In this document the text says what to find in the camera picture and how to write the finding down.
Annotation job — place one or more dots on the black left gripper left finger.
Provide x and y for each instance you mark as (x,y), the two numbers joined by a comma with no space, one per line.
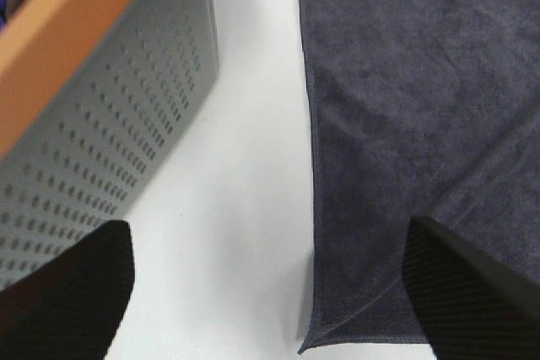
(72,307)

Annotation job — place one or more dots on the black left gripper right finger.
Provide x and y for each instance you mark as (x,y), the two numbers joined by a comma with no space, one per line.
(469,305)

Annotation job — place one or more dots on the dark grey towel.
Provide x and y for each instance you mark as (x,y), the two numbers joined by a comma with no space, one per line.
(418,108)

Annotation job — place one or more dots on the grey perforated basket orange rim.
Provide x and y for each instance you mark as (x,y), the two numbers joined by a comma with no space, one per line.
(99,141)

